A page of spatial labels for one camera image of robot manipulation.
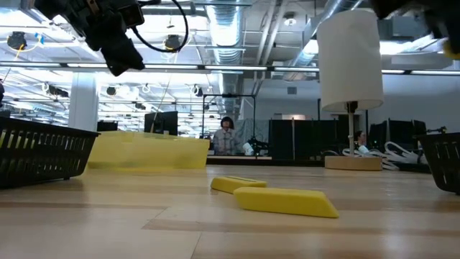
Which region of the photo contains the black ceiling-hung device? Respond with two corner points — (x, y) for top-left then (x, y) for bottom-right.
(164, 34), (183, 53)
(6, 31), (44, 51)

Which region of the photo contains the white building column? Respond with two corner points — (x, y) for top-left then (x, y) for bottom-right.
(68, 71), (100, 132)

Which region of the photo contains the person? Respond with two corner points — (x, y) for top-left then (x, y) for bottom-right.
(354, 129), (371, 155)
(211, 115), (245, 156)

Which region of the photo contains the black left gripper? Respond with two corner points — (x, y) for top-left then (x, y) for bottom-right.
(68, 0), (146, 77)

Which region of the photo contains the black computer monitor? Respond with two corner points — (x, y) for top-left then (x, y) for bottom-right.
(144, 110), (179, 139)

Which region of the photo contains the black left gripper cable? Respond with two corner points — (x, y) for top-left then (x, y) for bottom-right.
(131, 0), (190, 54)

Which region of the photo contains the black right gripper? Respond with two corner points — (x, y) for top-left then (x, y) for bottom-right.
(372, 0), (460, 40)

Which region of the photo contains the small black monitor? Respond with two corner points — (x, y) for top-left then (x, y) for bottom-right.
(96, 120), (119, 135)

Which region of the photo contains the white cable bundle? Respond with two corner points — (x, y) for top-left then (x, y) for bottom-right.
(341, 141), (434, 170)

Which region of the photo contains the yellow translucent plastic bin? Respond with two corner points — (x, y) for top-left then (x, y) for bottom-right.
(87, 131), (211, 171)

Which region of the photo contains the white shade table lamp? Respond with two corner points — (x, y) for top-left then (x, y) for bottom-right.
(316, 9), (385, 172)

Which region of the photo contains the black metal rig frame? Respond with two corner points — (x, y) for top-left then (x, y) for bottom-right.
(201, 93), (257, 152)

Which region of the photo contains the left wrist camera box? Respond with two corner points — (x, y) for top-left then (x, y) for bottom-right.
(116, 2), (145, 29)

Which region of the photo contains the black slotted plastic basket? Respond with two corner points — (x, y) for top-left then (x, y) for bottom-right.
(0, 117), (100, 190)
(416, 132), (460, 195)

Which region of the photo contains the silver ventilation duct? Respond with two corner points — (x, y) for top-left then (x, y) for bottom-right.
(205, 3), (247, 65)

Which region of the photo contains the long ceiling light strip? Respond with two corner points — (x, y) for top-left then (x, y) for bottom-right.
(0, 61), (460, 76)

